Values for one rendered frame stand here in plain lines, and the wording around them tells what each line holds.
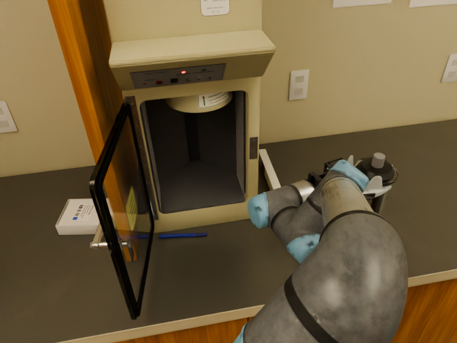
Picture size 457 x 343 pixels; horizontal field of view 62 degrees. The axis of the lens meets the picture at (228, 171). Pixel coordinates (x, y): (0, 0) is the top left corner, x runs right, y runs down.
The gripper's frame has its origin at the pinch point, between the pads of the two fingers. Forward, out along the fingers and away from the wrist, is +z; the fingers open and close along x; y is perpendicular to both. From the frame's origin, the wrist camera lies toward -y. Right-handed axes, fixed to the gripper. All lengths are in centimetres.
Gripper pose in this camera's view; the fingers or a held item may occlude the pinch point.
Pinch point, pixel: (373, 177)
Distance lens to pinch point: 105.9
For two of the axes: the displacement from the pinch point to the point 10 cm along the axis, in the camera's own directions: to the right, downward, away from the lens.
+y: -0.2, -8.0, -6.0
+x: -4.3, -5.3, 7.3
